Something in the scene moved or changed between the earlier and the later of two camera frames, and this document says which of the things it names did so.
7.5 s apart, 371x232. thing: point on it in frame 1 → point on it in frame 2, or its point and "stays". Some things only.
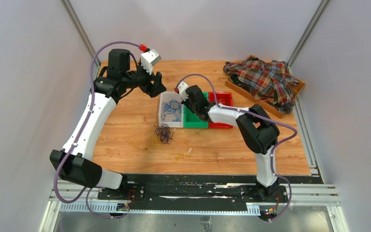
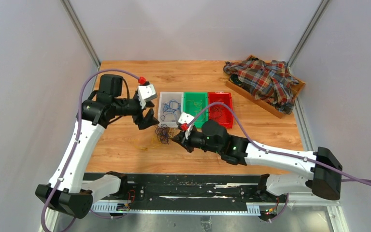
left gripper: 157,88 → 149,120
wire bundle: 164,133 stays
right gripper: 186,103 → 185,143
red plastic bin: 224,98 stays
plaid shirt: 270,82 stays
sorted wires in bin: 173,106 stays
